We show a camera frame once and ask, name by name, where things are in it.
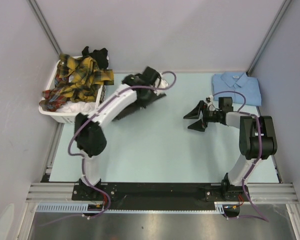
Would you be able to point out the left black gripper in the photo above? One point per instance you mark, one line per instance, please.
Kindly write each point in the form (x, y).
(144, 104)

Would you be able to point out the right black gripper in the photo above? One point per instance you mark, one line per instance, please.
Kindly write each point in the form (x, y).
(199, 125)

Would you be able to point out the dark pinstriped long sleeve shirt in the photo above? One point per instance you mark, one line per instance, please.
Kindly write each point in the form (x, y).
(130, 109)

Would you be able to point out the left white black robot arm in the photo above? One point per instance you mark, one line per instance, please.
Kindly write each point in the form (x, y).
(89, 128)

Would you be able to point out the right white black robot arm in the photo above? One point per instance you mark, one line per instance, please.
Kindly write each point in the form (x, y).
(257, 141)

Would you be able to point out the black garment in basket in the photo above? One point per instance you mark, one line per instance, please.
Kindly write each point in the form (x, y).
(100, 56)

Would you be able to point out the folded light blue shirt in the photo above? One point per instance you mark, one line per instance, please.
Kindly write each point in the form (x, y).
(233, 84)

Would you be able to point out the yellow plaid flannel shirt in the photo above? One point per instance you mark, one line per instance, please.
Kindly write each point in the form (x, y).
(76, 80)

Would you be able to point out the white garment in basket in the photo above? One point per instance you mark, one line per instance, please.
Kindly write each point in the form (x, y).
(76, 107)

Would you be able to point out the white plastic laundry basket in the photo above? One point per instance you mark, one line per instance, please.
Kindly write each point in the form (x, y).
(69, 117)

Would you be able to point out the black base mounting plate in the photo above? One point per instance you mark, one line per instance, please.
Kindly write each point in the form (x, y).
(174, 197)

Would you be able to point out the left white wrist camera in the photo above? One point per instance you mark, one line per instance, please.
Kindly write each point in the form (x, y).
(160, 85)

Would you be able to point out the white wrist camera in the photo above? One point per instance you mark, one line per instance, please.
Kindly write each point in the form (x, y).
(210, 103)
(160, 85)

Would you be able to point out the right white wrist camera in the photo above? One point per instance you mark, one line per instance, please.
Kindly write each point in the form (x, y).
(210, 103)

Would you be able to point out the aluminium frame rail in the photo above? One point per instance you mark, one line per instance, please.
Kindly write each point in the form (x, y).
(260, 193)

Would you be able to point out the left aluminium corner post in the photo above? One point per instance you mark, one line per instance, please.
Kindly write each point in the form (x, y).
(39, 15)

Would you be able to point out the aluminium corner post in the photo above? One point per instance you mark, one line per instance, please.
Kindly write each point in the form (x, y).
(39, 15)
(269, 34)

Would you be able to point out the right aluminium corner post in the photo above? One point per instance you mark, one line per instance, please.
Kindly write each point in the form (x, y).
(269, 34)

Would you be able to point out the light blue slotted cable duct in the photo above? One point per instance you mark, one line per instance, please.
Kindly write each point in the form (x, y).
(86, 208)

